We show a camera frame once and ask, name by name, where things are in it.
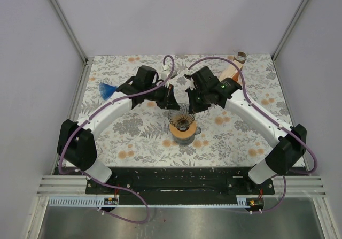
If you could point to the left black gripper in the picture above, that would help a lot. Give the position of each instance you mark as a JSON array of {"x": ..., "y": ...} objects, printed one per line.
[{"x": 169, "y": 101}]

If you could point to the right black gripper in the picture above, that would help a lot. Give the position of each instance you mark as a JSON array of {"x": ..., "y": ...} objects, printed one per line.
[{"x": 194, "y": 108}]

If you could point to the clear ribbed glass dripper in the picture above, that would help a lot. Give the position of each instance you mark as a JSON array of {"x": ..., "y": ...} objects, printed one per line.
[{"x": 181, "y": 119}]

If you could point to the glass coffee server carafe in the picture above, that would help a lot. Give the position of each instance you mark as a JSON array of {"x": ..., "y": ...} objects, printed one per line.
[{"x": 189, "y": 140}]

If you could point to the paper coffee filter pack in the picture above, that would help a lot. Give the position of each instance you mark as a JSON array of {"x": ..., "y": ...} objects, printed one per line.
[{"x": 231, "y": 72}]

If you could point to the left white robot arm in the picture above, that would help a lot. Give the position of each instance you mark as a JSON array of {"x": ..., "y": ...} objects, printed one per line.
[{"x": 76, "y": 142}]

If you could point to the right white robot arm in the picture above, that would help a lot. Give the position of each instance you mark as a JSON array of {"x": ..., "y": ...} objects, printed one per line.
[{"x": 286, "y": 141}]

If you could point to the floral patterned table mat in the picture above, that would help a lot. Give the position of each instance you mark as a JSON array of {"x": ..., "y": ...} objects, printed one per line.
[{"x": 141, "y": 137}]

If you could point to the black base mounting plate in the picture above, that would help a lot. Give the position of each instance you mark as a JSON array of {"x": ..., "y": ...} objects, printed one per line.
[{"x": 181, "y": 185}]

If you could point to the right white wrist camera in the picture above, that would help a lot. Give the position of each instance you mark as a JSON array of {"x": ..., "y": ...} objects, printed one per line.
[{"x": 192, "y": 85}]

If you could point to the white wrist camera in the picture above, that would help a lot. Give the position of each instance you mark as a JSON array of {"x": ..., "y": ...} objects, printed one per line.
[
  {"x": 166, "y": 72},
  {"x": 192, "y": 85}
]

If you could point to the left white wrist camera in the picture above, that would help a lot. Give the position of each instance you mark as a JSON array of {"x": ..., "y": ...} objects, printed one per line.
[{"x": 166, "y": 72}]

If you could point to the white slotted cable duct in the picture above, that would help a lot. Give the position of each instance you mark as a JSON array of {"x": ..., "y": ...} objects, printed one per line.
[{"x": 105, "y": 202}]

